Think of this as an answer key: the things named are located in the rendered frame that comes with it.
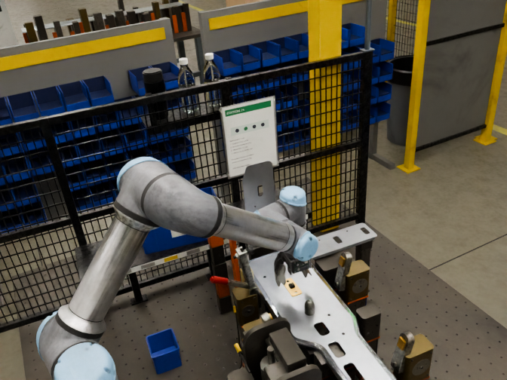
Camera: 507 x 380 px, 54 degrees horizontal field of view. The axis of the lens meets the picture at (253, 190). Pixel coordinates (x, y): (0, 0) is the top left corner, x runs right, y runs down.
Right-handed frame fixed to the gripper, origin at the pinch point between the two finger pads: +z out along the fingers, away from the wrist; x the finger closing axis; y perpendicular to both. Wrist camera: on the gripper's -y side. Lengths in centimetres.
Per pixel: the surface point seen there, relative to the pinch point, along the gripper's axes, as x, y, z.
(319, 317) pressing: 1.9, 15.8, 3.7
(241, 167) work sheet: 5, -55, -12
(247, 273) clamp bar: -15.2, 1.3, -9.2
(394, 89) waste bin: 213, -231, 56
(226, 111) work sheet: 1, -56, -37
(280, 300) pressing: -5.8, 3.8, 4.2
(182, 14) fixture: 99, -505, 31
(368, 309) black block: 17.6, 18.9, 4.4
